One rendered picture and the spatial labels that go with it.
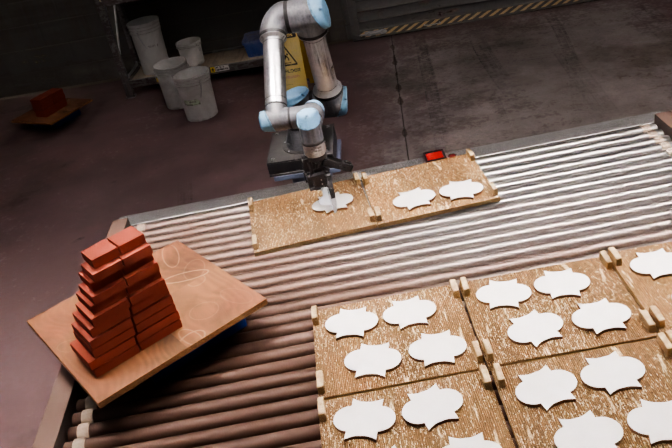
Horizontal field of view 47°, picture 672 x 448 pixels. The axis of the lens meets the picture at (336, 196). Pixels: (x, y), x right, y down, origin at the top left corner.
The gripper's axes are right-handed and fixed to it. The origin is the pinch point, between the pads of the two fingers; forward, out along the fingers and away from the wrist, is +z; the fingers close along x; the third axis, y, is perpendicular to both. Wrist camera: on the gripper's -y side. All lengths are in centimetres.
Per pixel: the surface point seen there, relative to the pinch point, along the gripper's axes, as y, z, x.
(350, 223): -2.1, 0.4, 15.7
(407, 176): -29.0, 0.5, -4.5
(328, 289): 13.1, 2.3, 44.9
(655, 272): -68, -1, 84
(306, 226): 11.7, 0.4, 9.6
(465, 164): -49.9, 0.5, -1.2
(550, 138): -86, 3, -6
